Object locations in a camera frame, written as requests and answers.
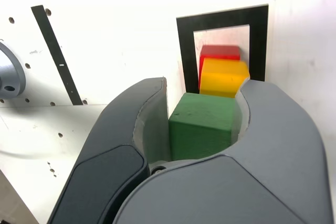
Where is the green cube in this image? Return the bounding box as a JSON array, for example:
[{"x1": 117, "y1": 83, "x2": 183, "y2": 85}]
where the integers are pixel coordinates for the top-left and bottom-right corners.
[{"x1": 167, "y1": 92, "x2": 237, "y2": 162}]

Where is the black tape square outline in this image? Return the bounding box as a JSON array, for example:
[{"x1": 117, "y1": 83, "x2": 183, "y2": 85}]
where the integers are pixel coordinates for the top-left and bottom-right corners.
[{"x1": 176, "y1": 4, "x2": 270, "y2": 95}]

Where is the red cube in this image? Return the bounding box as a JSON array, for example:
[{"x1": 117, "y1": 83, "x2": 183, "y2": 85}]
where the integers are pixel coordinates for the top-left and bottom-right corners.
[{"x1": 198, "y1": 45, "x2": 242, "y2": 84}]

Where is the yellow cube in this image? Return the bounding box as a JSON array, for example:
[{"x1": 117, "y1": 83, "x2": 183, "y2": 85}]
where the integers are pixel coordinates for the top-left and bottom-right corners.
[{"x1": 198, "y1": 57, "x2": 250, "y2": 99}]

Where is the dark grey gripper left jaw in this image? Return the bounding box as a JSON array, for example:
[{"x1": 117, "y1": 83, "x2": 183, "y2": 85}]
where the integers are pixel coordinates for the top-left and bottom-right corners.
[{"x1": 48, "y1": 77, "x2": 172, "y2": 224}]

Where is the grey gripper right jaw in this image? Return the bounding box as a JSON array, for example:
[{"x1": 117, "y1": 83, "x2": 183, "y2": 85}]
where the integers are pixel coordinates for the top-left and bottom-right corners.
[{"x1": 112, "y1": 77, "x2": 330, "y2": 224}]

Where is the black tape strip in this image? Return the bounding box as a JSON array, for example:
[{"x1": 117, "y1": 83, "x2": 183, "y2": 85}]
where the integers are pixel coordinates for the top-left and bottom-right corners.
[{"x1": 30, "y1": 4, "x2": 83, "y2": 106}]

